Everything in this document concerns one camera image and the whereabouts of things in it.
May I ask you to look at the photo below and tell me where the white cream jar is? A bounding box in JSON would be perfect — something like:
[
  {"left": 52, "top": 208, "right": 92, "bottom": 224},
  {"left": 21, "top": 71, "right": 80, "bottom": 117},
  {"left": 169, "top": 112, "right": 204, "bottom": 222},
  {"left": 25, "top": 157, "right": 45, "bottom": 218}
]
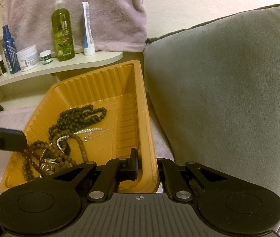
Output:
[{"left": 17, "top": 45, "right": 39, "bottom": 72}]

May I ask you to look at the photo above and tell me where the small green-label jar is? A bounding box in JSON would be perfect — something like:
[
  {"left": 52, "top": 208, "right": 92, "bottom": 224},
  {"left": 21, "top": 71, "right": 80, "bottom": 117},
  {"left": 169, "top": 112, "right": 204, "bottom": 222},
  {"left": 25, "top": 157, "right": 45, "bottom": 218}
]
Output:
[{"left": 39, "top": 50, "right": 53, "bottom": 65}]

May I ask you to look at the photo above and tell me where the silver chain bracelet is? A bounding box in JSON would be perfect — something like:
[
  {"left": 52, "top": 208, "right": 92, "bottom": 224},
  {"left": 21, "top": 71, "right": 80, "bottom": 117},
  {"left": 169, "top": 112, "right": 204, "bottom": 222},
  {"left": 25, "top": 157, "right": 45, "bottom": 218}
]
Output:
[{"left": 84, "top": 128, "right": 109, "bottom": 142}]

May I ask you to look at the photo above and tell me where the green olive spray bottle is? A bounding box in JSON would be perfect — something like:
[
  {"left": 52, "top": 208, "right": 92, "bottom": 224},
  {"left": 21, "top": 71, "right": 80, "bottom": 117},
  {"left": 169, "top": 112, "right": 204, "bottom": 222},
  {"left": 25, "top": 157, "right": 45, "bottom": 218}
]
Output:
[{"left": 51, "top": 0, "right": 75, "bottom": 62}]

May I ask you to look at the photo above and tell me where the blue white cream tube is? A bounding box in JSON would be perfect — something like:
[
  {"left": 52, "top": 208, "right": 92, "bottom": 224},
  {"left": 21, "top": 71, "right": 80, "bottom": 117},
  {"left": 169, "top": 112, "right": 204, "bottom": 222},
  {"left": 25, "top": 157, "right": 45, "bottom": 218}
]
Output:
[{"left": 82, "top": 2, "right": 96, "bottom": 56}]

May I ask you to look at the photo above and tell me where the silver crystal wristwatch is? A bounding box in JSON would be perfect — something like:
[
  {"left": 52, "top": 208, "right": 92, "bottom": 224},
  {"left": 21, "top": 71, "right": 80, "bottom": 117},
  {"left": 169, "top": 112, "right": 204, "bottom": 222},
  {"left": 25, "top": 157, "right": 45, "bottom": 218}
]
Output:
[{"left": 39, "top": 150, "right": 60, "bottom": 176}]

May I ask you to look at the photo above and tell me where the grey cushion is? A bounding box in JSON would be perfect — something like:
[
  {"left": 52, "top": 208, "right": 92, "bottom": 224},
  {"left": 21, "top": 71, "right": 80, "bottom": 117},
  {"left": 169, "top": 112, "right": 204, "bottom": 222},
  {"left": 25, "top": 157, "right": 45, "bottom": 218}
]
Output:
[{"left": 142, "top": 0, "right": 280, "bottom": 232}]

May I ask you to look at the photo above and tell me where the lavender hanging towel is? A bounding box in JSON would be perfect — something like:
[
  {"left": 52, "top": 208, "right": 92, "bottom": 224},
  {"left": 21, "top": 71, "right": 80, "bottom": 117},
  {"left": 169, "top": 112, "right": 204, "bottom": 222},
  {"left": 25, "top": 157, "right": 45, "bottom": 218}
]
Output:
[{"left": 1, "top": 0, "right": 147, "bottom": 53}]

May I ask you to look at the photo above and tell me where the orange plastic tray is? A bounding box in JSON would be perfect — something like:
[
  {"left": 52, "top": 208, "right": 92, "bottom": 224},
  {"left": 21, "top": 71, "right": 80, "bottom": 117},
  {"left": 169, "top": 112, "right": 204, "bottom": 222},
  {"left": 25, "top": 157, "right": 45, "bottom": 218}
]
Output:
[{"left": 0, "top": 59, "right": 161, "bottom": 195}]

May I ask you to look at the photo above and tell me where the black white lip balm stick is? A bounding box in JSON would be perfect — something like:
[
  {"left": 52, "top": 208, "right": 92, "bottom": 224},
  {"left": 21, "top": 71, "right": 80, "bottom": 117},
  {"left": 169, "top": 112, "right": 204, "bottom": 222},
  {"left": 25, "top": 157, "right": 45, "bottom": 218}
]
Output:
[{"left": 0, "top": 55, "right": 7, "bottom": 76}]

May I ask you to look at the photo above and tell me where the cream wooden shelf unit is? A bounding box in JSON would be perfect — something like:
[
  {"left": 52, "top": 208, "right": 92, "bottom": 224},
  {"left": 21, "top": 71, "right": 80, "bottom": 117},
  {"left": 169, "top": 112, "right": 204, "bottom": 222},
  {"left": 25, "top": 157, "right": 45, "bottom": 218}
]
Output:
[{"left": 0, "top": 0, "right": 123, "bottom": 110}]

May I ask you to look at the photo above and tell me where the brown wooden bead necklace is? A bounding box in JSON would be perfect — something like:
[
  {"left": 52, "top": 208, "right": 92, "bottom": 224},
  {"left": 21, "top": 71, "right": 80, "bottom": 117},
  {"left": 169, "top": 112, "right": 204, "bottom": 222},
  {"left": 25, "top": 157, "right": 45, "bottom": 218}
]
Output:
[{"left": 21, "top": 130, "right": 89, "bottom": 181}]

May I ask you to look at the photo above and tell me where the dark bead necklace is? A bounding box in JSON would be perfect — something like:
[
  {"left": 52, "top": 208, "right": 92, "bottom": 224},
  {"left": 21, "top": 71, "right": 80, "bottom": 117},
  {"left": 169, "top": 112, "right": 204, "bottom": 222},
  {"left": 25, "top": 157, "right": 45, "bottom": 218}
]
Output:
[{"left": 48, "top": 104, "right": 107, "bottom": 141}]

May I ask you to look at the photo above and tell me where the blue spray bottle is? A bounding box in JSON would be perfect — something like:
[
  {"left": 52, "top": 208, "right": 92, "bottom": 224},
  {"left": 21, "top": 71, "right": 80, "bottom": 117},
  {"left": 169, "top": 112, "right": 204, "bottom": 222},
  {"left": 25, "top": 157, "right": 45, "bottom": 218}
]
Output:
[{"left": 2, "top": 25, "right": 21, "bottom": 74}]

